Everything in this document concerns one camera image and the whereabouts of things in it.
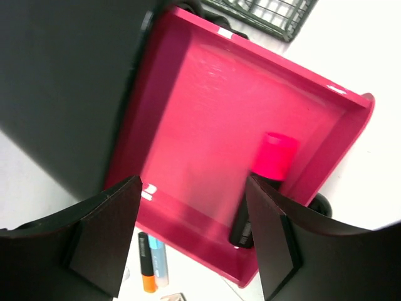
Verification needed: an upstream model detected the orange black highlighter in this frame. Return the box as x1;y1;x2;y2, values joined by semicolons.
138;232;157;293

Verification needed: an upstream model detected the green wire mesh organizer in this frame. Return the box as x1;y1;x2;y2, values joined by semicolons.
202;0;318;43

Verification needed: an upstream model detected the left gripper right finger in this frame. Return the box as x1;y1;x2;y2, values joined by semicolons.
246;176;400;300

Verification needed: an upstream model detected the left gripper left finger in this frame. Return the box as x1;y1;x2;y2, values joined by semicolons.
1;176;142;300

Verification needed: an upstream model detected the blue highlighter marker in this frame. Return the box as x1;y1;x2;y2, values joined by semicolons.
148;235;169;288

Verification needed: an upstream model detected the pink highlighter marker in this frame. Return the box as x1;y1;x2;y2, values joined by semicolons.
229;132;299;249

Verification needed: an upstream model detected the black drawer cabinet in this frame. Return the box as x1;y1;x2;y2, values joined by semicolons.
1;1;162;199

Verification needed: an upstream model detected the pink top drawer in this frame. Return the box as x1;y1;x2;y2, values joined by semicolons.
105;8;375;287

